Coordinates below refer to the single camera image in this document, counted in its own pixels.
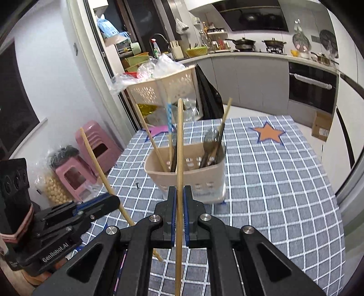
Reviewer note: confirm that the black wok with lid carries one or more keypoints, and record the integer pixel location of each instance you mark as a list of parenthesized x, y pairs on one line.
[(244, 44)]

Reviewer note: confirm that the bag of pale yellow balls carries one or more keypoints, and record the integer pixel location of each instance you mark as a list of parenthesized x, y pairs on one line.
[(54, 187)]

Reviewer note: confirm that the beige perforated storage basket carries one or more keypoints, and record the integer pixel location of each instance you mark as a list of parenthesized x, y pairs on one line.
[(162, 85)]

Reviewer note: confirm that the dark cooking pot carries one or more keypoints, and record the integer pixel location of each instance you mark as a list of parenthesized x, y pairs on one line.
[(274, 43)]

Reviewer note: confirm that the white knife block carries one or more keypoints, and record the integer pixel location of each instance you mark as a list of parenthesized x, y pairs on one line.
[(177, 52)]

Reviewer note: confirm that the metal spice rack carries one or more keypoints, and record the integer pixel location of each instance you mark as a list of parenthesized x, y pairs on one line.
[(216, 39)]

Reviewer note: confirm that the golden saucepan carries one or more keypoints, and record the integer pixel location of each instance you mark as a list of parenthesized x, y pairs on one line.
[(322, 58)]

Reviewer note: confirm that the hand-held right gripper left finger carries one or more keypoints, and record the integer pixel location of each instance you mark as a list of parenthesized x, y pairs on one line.
[(172, 219)]

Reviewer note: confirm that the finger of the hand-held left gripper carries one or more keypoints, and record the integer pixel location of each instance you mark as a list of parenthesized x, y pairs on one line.
[(99, 205)]

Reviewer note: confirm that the pale green pot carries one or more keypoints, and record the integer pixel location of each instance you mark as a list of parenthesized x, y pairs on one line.
[(136, 48)]

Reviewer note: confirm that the crumpled clear plastic bag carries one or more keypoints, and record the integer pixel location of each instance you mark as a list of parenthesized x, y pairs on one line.
[(148, 71)]

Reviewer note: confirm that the hanging pan lid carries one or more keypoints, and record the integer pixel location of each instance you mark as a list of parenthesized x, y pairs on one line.
[(301, 39)]

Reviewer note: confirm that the hanging black pan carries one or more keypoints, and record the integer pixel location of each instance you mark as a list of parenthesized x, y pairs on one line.
[(328, 41)]

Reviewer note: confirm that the white hanging plastic bag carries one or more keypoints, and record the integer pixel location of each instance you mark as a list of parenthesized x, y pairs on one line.
[(181, 27)]

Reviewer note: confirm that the beige plastic utensil holder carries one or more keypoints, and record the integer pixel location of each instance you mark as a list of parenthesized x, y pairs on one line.
[(204, 176)]

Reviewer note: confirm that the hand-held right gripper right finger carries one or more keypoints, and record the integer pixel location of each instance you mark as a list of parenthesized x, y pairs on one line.
[(186, 219)]

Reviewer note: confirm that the blue plastic bag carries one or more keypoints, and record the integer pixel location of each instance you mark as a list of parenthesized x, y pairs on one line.
[(108, 30)]

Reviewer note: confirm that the wooden chopstick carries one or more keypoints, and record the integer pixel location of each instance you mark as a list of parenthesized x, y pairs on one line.
[(150, 139), (102, 173), (226, 116), (179, 159)]

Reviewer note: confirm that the grey kitchen cabinet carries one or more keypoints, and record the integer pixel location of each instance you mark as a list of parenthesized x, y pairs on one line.
[(241, 79)]

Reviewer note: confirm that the green plastic tray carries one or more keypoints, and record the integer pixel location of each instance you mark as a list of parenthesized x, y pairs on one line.
[(138, 59)]

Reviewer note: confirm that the grey checkered tablecloth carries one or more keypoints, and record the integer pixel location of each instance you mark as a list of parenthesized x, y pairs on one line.
[(270, 176)]

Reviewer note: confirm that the black plastic bag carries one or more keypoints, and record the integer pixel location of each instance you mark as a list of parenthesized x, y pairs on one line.
[(207, 94)]

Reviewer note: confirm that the built-in black oven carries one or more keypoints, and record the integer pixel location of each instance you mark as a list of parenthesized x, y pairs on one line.
[(310, 94)]

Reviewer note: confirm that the pink plastic stool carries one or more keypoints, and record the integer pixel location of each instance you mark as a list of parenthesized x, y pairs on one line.
[(96, 142), (72, 178)]

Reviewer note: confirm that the gold foil packet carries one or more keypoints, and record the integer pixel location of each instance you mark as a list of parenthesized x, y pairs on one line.
[(148, 108)]

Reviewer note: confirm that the black range hood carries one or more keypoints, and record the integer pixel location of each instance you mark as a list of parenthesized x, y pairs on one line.
[(256, 17)]

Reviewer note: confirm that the person's left hand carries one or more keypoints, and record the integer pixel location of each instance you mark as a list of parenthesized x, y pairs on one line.
[(22, 224)]

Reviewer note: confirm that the cardboard box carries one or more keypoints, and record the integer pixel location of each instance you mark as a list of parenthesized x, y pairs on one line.
[(321, 125)]

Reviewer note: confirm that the spray bottle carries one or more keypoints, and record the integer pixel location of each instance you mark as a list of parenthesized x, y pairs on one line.
[(156, 51)]

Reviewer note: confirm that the green colander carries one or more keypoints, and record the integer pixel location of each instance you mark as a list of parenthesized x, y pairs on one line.
[(197, 51)]

